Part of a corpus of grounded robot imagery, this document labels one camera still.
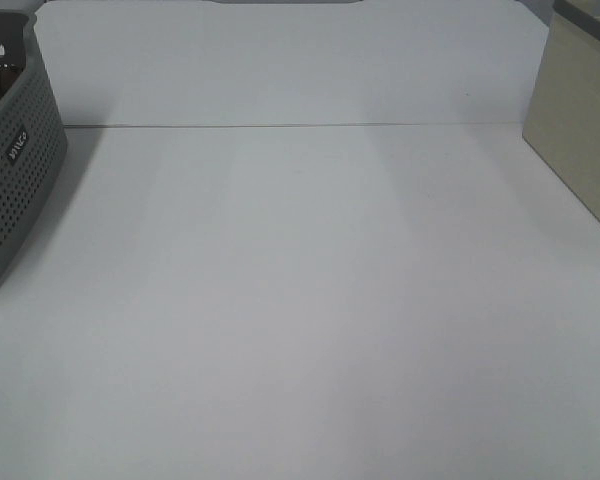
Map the grey perforated plastic basket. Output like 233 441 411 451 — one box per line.
0 10 68 282

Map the beige fabric storage box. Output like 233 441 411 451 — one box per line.
522 1 600 223

